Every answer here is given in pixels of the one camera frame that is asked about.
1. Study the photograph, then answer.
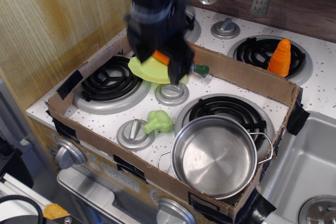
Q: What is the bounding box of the orange cone toy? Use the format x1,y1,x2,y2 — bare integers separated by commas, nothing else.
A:
267,39,291,77

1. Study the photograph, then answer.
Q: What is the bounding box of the brown cardboard fence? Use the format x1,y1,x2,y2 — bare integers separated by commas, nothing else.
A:
46,36,301,223

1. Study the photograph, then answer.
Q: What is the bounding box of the orange toy carrot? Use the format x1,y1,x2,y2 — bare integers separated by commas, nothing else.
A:
151,49,210,78

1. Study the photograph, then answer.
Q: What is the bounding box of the silver left oven knob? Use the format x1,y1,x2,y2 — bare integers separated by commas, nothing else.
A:
55,138,87,169

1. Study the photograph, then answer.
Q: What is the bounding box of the silver oven knob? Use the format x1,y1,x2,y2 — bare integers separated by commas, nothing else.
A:
156,197,196,224
55,138,87,169

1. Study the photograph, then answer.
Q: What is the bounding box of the black cable bottom left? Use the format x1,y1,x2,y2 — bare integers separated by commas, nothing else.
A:
0,194,44,224

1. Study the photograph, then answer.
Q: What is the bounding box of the stainless steel pot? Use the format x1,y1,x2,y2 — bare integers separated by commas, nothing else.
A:
167,115,274,200

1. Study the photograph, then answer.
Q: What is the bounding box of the silver oven door handle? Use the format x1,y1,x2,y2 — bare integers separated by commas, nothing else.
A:
57,167,137,224

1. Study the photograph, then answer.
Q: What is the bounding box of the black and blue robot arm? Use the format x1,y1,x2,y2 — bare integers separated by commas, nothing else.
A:
125,0,194,84

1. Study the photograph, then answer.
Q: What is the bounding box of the hanging metal slotted spatula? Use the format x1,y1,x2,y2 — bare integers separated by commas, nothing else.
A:
249,0,271,17

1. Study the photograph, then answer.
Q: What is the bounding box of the front left black burner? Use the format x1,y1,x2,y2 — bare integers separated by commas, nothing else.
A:
73,55,151,115

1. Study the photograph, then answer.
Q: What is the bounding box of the grey front stove knob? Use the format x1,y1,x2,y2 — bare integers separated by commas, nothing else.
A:
117,119,155,152

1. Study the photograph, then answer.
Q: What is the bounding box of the back left black burner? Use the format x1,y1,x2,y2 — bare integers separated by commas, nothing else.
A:
184,13,201,44

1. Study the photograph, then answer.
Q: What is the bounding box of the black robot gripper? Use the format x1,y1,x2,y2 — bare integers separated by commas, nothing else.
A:
125,11,194,84

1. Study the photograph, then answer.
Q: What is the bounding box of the grey centre stove knob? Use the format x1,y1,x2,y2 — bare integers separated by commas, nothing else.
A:
155,82,190,106

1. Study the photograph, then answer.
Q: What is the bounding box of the yellow-green plastic plate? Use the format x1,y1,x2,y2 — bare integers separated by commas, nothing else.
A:
128,55,188,84

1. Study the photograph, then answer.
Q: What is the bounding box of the grey sink basin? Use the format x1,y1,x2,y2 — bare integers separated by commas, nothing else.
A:
260,112,335,223

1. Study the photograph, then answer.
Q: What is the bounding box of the silver right oven knob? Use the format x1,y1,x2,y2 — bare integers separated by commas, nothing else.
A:
156,197,196,224

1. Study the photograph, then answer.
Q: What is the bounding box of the back right black burner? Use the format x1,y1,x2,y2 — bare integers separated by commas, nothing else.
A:
227,35,313,86

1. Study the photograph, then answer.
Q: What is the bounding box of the grey back stove knob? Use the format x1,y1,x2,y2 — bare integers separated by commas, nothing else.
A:
211,18,240,39

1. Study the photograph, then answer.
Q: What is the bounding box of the metal sink drain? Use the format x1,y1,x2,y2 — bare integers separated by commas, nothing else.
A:
298,195,335,223

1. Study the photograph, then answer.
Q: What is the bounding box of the orange object bottom left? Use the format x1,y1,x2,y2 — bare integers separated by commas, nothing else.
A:
43,204,69,220

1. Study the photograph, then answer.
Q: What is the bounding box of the grey stove knob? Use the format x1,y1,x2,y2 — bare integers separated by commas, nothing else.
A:
155,82,190,106
117,119,155,152
211,18,240,39

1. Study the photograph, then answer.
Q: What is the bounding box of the green toy broccoli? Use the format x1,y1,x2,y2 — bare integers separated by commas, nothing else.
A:
143,110,173,134

